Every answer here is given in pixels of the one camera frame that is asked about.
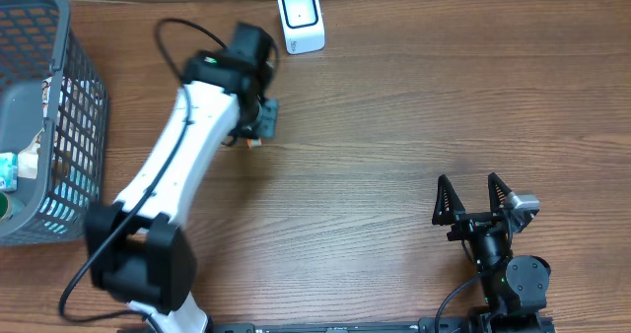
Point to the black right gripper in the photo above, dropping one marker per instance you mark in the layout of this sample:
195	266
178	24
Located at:
469	223

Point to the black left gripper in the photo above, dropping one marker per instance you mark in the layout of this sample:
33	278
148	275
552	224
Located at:
253	134

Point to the small orange box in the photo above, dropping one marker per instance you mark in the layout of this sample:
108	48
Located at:
253	143

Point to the brown clear snack bag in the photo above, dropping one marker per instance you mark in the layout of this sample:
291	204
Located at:
28	157

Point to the teal tissue pack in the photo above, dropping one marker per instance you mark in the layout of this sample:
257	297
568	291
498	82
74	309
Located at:
8	172

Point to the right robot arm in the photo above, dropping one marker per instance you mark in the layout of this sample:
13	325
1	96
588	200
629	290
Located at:
514	287

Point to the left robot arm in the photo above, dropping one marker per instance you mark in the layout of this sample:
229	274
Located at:
137	248

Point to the white barcode scanner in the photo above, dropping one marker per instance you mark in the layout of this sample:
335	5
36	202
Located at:
302	25

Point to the grey plastic mesh basket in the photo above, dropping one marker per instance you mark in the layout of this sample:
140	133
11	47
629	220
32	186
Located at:
37	42

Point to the green round lid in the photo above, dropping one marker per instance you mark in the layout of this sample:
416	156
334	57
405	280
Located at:
10	207

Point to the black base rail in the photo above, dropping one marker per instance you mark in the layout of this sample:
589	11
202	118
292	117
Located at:
335	328

